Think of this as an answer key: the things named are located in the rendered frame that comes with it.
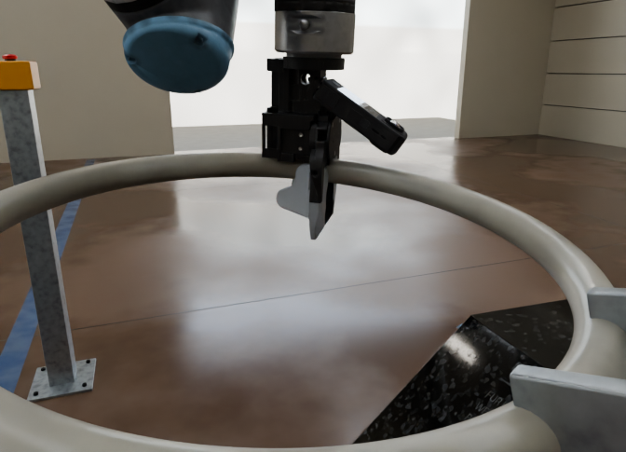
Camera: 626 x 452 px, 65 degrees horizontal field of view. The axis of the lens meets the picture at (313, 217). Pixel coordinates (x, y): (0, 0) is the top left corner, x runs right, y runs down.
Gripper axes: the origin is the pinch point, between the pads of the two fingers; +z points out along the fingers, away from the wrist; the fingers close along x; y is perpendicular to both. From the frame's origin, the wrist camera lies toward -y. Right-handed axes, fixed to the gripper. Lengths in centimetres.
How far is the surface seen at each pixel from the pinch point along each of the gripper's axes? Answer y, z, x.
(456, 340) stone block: -16.6, 5.4, 13.7
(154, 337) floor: 90, 95, -97
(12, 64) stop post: 106, -13, -63
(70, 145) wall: 416, 107, -448
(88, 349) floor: 111, 95, -83
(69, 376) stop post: 101, 91, -61
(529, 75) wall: -151, 20, -837
